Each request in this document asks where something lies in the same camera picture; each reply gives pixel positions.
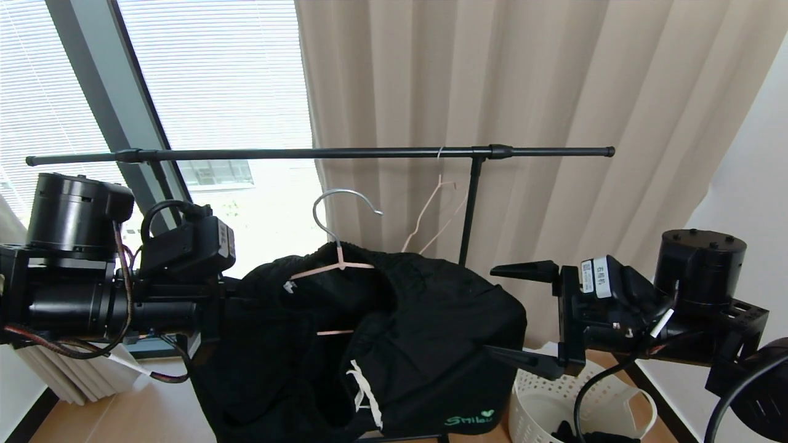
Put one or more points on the pink clothes hanger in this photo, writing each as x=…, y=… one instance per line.
x=440, y=183
x=339, y=258

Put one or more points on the white laundry basket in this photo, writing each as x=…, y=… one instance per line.
x=542, y=406

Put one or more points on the black garment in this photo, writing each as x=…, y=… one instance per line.
x=603, y=438

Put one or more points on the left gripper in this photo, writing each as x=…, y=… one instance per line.
x=154, y=314

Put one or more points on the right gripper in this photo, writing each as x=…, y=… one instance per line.
x=615, y=335

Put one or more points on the black clothes rack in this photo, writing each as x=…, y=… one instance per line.
x=246, y=154

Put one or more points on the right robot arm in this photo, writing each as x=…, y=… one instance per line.
x=699, y=264

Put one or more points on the window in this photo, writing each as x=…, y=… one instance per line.
x=215, y=61

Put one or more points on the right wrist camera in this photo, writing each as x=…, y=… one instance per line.
x=628, y=283

